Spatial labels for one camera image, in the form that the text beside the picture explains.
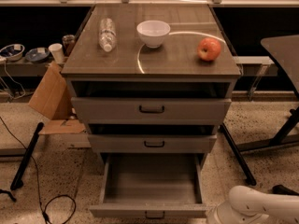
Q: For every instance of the grey bottom drawer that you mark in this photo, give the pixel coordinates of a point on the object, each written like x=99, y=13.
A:
x=152, y=186

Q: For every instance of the grey drawer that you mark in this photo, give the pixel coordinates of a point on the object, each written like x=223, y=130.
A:
x=152, y=186
x=122, y=143
x=150, y=111

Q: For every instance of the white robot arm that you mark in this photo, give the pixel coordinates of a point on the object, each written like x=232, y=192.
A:
x=249, y=206

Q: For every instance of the grey drawer cabinet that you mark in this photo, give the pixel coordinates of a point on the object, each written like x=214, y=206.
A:
x=133, y=70

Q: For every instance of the grey top drawer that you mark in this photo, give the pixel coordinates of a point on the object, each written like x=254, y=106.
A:
x=150, y=111

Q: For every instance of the grey middle drawer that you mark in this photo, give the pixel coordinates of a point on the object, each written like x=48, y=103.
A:
x=122, y=143

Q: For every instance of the white bowl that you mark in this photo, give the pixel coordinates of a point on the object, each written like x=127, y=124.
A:
x=153, y=33

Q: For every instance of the clear plastic water bottle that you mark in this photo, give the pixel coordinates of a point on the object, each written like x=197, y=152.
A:
x=107, y=34

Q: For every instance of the red apple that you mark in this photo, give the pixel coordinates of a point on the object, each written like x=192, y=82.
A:
x=209, y=49

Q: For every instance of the brown cardboard box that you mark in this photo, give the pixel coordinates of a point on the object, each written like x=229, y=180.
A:
x=53, y=101

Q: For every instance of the black stand leg right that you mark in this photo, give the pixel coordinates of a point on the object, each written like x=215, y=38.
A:
x=250, y=180

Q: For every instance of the black stand leg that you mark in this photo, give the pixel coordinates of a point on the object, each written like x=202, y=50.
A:
x=250, y=180
x=17, y=182

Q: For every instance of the brown glass jar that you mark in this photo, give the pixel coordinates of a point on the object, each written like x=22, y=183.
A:
x=69, y=42

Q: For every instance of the white paper cup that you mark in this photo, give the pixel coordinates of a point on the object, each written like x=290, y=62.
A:
x=56, y=51

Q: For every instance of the blue bowl right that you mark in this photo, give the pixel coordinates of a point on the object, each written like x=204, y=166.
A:
x=37, y=55

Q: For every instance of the blue bowl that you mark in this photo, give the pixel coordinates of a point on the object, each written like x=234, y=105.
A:
x=12, y=52
x=37, y=55

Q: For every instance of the blue bowl left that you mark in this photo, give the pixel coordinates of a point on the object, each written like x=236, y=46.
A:
x=12, y=52

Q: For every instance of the black stand leg left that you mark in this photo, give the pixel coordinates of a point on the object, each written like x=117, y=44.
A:
x=17, y=182

